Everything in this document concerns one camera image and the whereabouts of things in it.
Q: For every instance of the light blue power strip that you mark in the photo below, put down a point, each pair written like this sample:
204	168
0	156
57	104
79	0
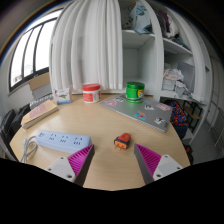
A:
63	140

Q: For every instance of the white shelf unit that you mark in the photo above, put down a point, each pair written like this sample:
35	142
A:
146	63

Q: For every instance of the white curtain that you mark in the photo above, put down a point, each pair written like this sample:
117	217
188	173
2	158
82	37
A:
86	46

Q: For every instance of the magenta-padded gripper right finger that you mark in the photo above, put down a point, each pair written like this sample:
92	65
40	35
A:
166	165

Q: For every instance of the cardboard box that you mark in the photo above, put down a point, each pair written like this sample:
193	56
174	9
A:
40	83

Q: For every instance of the yellow pink book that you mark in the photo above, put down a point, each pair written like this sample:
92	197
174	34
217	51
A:
40	112

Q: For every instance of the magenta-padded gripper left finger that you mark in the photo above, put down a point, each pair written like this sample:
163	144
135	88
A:
60	166

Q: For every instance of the black metal rack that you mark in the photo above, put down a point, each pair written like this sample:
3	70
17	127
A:
195	115

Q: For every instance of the small white blue box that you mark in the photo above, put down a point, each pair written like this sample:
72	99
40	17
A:
62	96

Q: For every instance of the multicoloured patterned bag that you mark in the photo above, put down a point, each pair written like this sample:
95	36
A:
178	115

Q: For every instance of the grey laptop with stickers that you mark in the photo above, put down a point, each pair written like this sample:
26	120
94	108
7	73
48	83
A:
133	111

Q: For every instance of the black suitcase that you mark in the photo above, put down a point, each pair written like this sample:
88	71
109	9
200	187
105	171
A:
6	128

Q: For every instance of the white jar with red lid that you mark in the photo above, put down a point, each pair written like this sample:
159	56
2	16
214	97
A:
91	94

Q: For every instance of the white radiator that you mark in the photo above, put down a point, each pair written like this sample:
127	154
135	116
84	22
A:
40	101

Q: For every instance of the green metal can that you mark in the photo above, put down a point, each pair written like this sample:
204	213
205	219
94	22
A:
135	91

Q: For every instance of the black-framed window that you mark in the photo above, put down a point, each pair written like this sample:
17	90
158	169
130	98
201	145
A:
31	53

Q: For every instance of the black bag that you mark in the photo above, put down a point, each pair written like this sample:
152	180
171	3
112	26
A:
20	118

